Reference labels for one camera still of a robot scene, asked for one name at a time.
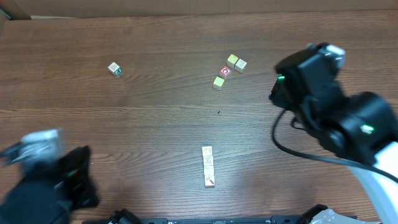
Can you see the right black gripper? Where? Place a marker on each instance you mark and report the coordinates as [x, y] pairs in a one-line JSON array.
[[280, 97]]

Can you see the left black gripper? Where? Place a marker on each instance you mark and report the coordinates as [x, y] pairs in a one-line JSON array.
[[79, 163]]

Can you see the white block with green edge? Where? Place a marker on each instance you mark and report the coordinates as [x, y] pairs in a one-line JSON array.
[[208, 161]]

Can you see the yellow top wooden block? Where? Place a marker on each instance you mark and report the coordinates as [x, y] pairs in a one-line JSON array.
[[208, 170]]

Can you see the white block with red stroke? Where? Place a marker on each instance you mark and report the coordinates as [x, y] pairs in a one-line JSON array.
[[209, 181]]

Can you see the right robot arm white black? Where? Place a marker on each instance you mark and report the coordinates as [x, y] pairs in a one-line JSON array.
[[360, 130]]

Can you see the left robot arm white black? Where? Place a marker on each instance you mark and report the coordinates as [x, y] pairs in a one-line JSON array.
[[50, 193]]

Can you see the white block at top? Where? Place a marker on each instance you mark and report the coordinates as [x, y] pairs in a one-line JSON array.
[[240, 65]]

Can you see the yellow block at top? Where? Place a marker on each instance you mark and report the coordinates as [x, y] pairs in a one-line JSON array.
[[231, 61]]

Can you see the red circle wooden block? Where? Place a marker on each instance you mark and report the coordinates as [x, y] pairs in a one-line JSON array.
[[225, 72]]

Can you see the yellow block near centre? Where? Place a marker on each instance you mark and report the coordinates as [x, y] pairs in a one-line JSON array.
[[218, 83]]

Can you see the white block with green side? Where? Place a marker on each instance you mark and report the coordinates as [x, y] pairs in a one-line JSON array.
[[115, 69]]

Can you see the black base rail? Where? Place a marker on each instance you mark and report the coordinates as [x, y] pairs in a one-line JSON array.
[[125, 216]]

